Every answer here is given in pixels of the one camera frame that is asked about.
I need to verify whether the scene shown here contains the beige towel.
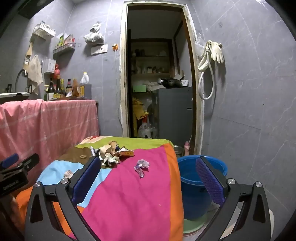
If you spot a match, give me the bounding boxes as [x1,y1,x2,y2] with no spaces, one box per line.
[28,54,43,95]

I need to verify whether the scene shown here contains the large oil jug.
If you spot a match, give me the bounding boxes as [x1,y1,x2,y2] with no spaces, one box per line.
[79,72,92,98]

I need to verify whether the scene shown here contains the purple wrapper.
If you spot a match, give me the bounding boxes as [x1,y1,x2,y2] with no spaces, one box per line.
[134,159,151,178]

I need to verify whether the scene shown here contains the green glass bottle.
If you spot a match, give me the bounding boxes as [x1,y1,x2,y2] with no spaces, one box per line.
[45,78,55,100]

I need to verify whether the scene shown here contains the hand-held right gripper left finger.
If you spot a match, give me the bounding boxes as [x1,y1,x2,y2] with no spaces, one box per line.
[24,156,102,241]

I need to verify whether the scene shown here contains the orange carton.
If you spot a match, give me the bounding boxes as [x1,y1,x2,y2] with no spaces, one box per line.
[116,150,134,158]

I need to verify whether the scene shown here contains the yellow paper bag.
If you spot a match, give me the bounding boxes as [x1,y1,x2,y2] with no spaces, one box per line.
[132,97,148,120]

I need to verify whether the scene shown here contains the metal faucet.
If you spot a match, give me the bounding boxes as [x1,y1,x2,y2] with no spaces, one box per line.
[15,69,28,92]

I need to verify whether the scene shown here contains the tall dark sauce bottle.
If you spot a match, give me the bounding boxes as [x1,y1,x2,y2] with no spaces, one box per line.
[54,75,62,99]

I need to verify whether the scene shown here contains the wall socket panel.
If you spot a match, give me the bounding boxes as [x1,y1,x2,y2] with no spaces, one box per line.
[91,44,108,55]

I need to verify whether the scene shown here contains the hanging plastic bag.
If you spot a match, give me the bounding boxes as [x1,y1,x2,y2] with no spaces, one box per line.
[84,22,104,44]

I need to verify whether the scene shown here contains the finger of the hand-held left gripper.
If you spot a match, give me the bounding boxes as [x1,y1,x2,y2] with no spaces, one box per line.
[0,153,19,169]
[2,153,40,177]

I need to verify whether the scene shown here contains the colourful patchwork blanket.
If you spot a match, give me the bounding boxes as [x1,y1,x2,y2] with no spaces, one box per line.
[14,136,185,241]

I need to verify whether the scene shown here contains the wooden brush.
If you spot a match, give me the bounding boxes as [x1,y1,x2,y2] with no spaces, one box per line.
[24,43,33,71]

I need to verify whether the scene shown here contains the red plastic bag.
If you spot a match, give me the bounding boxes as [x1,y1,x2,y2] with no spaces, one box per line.
[51,64,61,80]

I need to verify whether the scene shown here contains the pink brush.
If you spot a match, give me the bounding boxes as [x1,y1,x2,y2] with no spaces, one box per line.
[184,137,192,156]

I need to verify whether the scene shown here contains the black wok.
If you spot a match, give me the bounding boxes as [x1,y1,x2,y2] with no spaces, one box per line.
[159,77,185,89]

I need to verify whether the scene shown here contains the wooden storage shelf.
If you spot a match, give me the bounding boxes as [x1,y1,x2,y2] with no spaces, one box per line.
[129,39,174,77]

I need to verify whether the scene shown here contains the dark wrapper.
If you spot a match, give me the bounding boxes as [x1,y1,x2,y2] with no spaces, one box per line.
[91,146,103,158]

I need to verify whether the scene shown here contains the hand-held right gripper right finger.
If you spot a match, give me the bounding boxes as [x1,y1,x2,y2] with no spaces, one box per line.
[195,156,272,241]

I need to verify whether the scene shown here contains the white wall basket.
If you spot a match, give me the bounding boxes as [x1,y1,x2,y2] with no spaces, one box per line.
[32,23,56,38]

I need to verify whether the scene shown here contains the clear plastic bag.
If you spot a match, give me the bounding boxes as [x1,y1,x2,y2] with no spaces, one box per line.
[195,35,205,56]

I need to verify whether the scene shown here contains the pink checked cloth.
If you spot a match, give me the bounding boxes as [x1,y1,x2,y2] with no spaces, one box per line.
[0,99,100,186]

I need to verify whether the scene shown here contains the wooden door frame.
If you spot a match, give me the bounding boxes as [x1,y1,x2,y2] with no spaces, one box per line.
[119,1,205,156]

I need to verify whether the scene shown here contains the blue plastic bucket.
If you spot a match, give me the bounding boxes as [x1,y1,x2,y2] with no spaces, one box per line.
[177,155,228,220]

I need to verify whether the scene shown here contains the grey wall shelf rack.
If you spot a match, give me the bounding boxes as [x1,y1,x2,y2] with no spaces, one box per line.
[53,43,76,56]

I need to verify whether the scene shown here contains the white hose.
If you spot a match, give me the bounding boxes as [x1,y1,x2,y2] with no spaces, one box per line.
[198,40,216,100]

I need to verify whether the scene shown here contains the white rubber gloves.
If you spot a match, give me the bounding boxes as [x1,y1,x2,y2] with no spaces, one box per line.
[211,42,224,63]

